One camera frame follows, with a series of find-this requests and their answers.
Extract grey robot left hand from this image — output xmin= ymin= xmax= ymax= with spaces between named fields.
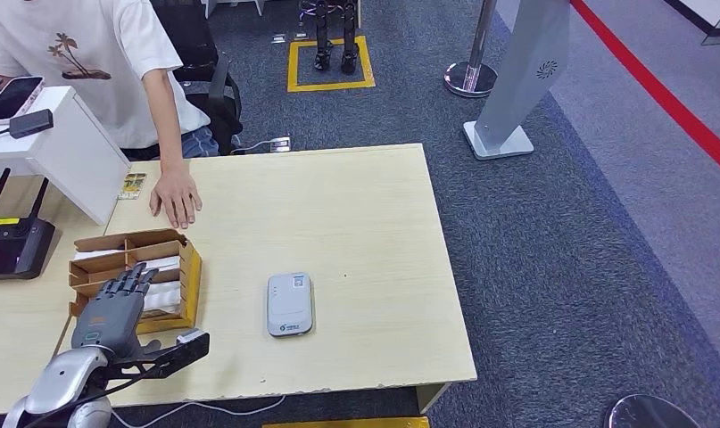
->
xmin=70 ymin=262 xmax=161 ymax=361

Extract person's left hand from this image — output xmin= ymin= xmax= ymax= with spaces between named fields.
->
xmin=149 ymin=164 xmax=204 ymax=230

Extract yellow green printed card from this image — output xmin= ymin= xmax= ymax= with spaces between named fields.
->
xmin=117 ymin=172 xmax=148 ymax=202

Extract cardboard card organizer box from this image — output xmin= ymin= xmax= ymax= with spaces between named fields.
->
xmin=68 ymin=228 xmax=203 ymax=336

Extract person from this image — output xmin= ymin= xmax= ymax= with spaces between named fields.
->
xmin=0 ymin=0 xmax=219 ymax=230

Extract white card reader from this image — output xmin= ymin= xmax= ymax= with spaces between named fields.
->
xmin=267 ymin=272 xmax=315 ymax=338

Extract black office chair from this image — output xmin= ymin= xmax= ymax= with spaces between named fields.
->
xmin=153 ymin=0 xmax=245 ymax=156

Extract white stand box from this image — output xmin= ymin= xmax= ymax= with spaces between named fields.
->
xmin=0 ymin=86 xmax=132 ymax=226

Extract black router with antennas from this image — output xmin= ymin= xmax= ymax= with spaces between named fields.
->
xmin=0 ymin=168 xmax=57 ymax=281

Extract black power bank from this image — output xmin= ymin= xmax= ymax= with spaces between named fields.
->
xmin=8 ymin=108 xmax=55 ymax=140

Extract smartphone with pale case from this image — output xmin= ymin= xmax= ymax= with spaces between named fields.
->
xmin=0 ymin=76 xmax=46 ymax=126

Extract yellow floor tape square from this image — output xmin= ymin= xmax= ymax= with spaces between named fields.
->
xmin=261 ymin=416 xmax=432 ymax=428
xmin=286 ymin=35 xmax=377 ymax=94

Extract white table legs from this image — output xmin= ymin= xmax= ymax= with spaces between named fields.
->
xmin=203 ymin=0 xmax=267 ymax=18

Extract black humanoid robot legs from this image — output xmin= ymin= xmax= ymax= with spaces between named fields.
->
xmin=300 ymin=0 xmax=364 ymax=76

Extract light wood desk leg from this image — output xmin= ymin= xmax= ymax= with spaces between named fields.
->
xmin=417 ymin=383 xmax=453 ymax=416

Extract pale grey floor kiosk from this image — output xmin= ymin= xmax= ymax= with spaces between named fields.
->
xmin=462 ymin=0 xmax=574 ymax=161

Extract red floor tape line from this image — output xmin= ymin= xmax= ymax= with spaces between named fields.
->
xmin=571 ymin=0 xmax=720 ymax=183

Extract round chrome base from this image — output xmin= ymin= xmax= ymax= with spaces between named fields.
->
xmin=603 ymin=393 xmax=702 ymax=428

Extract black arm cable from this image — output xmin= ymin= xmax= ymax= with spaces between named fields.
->
xmin=22 ymin=372 xmax=157 ymax=428

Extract black camera bracket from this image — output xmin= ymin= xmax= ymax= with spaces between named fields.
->
xmin=105 ymin=332 xmax=211 ymax=381

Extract grey power strip cable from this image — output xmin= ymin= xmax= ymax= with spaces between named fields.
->
xmin=230 ymin=140 xmax=272 ymax=157

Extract white cable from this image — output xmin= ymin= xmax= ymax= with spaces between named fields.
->
xmin=110 ymin=395 xmax=287 ymax=428

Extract chrome stanchion post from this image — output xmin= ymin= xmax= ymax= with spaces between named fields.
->
xmin=443 ymin=0 xmax=501 ymax=99

